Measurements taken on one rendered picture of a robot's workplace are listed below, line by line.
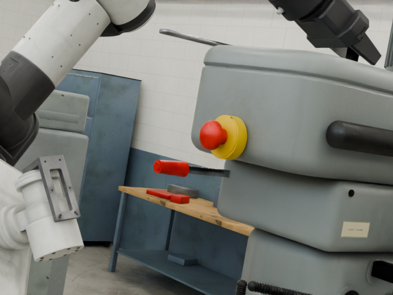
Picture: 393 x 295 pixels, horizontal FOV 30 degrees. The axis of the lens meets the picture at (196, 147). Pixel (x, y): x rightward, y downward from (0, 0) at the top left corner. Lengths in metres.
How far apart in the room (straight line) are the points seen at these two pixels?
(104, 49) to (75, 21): 8.43
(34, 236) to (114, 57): 8.47
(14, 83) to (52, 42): 0.09
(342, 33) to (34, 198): 0.50
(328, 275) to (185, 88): 7.14
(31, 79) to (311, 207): 0.46
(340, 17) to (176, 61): 7.28
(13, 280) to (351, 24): 0.59
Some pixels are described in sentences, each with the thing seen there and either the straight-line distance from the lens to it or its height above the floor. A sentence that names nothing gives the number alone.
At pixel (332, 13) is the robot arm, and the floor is 1.96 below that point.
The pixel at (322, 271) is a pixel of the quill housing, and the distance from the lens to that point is 1.08.
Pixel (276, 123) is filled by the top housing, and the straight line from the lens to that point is 0.95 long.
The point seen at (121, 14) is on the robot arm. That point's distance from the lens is 1.20.
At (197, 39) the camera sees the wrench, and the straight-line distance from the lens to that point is 1.10.
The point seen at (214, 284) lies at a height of 0.23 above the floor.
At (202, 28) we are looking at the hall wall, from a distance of 8.12.
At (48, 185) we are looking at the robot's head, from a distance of 0.95.
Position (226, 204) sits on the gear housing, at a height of 1.65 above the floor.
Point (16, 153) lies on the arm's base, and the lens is 1.18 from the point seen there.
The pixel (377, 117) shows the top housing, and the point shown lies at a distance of 1.02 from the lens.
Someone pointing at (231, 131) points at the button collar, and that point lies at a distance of 0.98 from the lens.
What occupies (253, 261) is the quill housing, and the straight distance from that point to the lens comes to 1.15.
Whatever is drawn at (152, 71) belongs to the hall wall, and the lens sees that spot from 8.69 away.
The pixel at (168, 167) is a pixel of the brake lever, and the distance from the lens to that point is 1.06.
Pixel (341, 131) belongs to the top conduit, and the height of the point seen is 1.79.
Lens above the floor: 1.79
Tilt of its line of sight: 3 degrees down
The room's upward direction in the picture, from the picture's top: 10 degrees clockwise
